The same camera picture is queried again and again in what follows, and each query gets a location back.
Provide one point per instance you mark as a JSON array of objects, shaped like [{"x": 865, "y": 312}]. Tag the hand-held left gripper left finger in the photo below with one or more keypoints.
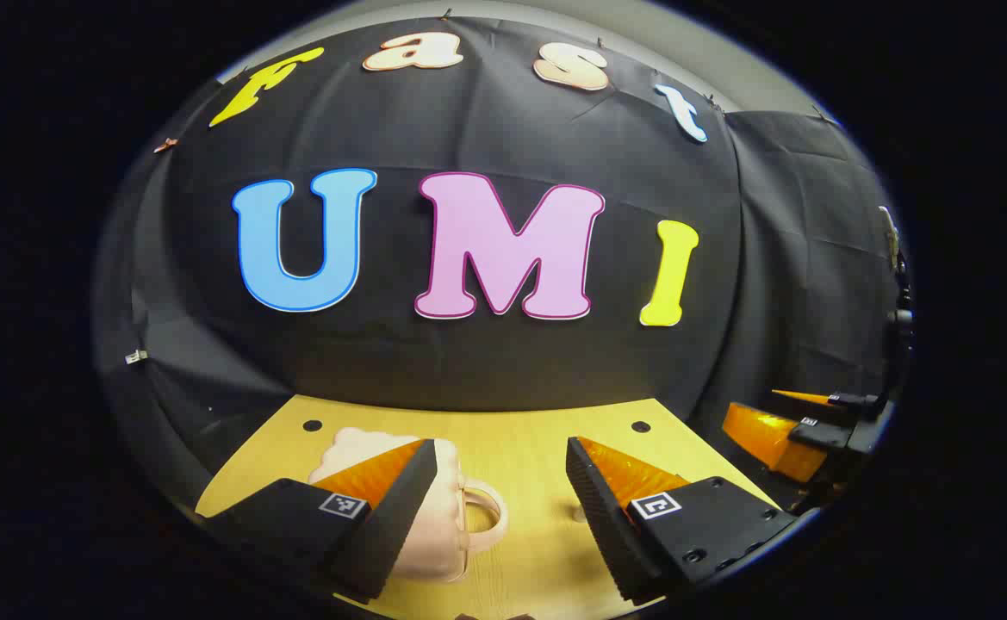
[{"x": 400, "y": 517}]

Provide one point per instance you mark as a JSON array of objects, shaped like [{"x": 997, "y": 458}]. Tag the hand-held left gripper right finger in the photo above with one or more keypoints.
[{"x": 602, "y": 517}]

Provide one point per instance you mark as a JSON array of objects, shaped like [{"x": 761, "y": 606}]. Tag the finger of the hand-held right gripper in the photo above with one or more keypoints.
[
  {"x": 852, "y": 402},
  {"x": 822, "y": 435}
]

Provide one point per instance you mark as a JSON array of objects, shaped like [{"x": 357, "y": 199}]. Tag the pink suitcase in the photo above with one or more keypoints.
[{"x": 438, "y": 534}]

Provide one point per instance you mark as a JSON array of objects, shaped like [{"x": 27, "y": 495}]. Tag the silver metal clip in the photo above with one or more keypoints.
[{"x": 135, "y": 356}]

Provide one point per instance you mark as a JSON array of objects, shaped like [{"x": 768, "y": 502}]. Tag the black backdrop cloth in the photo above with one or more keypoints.
[{"x": 400, "y": 129}]

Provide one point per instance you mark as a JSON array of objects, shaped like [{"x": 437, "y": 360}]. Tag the copper metal clip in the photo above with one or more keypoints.
[{"x": 165, "y": 145}]

